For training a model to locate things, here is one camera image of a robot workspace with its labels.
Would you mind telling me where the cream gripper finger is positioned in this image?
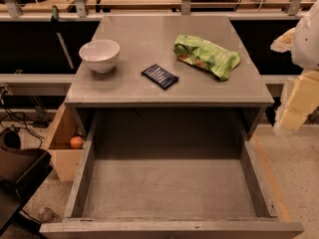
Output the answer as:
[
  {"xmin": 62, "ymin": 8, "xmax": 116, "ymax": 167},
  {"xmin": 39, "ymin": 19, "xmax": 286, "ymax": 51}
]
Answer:
[
  {"xmin": 270, "ymin": 28, "xmax": 295, "ymax": 53},
  {"xmin": 273, "ymin": 71, "xmax": 319, "ymax": 136}
]

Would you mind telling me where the green rice chip bag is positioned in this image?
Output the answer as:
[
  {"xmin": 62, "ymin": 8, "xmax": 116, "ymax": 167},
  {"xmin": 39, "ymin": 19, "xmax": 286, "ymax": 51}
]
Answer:
[{"xmin": 173, "ymin": 35, "xmax": 240, "ymax": 81}]

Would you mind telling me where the metal railing frame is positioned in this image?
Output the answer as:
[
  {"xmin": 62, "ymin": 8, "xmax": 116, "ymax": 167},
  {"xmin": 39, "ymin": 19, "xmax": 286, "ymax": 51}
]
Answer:
[{"xmin": 0, "ymin": 0, "xmax": 317, "ymax": 21}]

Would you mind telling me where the open grey top drawer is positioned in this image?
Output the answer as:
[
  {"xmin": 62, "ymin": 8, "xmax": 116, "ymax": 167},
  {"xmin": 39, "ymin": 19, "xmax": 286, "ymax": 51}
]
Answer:
[{"xmin": 41, "ymin": 108, "xmax": 303, "ymax": 239}]

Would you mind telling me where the grey cabinet with top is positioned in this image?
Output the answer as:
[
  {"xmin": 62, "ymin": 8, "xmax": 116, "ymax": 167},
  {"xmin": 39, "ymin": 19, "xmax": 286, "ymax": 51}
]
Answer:
[{"xmin": 65, "ymin": 15, "xmax": 273, "ymax": 134}]

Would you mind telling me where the white ceramic bowl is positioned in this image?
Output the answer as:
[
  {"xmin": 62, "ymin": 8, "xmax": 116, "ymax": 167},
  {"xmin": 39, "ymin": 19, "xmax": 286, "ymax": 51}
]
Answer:
[{"xmin": 79, "ymin": 40, "xmax": 120, "ymax": 73}]

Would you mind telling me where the small grey floor object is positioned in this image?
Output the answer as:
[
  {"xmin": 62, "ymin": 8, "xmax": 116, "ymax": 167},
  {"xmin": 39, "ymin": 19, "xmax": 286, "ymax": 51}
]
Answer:
[{"xmin": 38, "ymin": 207, "xmax": 56, "ymax": 223}]

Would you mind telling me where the dark blue snack packet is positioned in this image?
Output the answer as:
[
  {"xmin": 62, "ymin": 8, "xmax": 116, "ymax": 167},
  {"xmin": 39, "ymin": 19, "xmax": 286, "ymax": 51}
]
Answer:
[{"xmin": 141, "ymin": 64, "xmax": 178, "ymax": 90}]

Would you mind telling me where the orange ball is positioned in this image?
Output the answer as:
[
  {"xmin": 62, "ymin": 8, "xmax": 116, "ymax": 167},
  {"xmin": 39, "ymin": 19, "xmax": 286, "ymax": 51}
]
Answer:
[{"xmin": 70, "ymin": 136, "xmax": 84, "ymax": 149}]

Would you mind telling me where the wooden box on floor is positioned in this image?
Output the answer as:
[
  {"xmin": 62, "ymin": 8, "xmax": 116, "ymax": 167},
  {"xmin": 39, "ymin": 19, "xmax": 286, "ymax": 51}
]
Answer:
[{"xmin": 45, "ymin": 104, "xmax": 83, "ymax": 182}]

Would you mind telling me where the black floor cable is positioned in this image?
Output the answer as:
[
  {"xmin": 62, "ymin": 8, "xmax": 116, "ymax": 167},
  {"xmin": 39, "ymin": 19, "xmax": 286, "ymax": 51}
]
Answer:
[{"xmin": 0, "ymin": 87, "xmax": 45, "ymax": 149}]

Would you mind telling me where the black bin on floor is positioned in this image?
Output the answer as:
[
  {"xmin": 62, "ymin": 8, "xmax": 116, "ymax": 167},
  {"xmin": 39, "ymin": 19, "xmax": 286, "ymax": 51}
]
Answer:
[{"xmin": 0, "ymin": 128, "xmax": 53, "ymax": 239}]

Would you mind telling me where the green handled tool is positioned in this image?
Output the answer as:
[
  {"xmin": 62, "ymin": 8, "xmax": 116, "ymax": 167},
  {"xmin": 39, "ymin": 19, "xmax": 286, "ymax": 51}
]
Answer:
[{"xmin": 51, "ymin": 5, "xmax": 75, "ymax": 70}]

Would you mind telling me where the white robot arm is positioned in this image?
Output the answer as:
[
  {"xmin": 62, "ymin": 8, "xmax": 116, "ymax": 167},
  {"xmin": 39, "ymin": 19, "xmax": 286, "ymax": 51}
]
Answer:
[{"xmin": 270, "ymin": 1, "xmax": 319, "ymax": 136}]

